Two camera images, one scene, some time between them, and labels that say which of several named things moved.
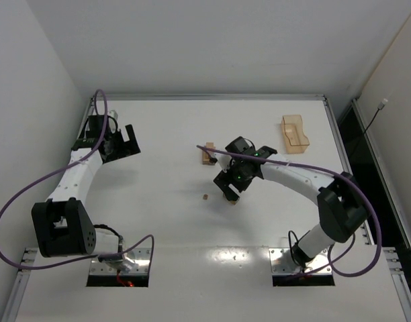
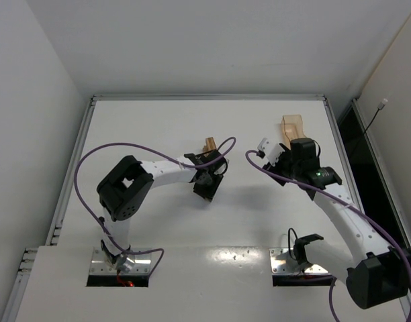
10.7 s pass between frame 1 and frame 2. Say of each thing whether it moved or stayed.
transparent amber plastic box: stayed
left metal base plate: stayed
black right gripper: moved
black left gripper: moved
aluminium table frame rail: stayed
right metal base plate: stayed
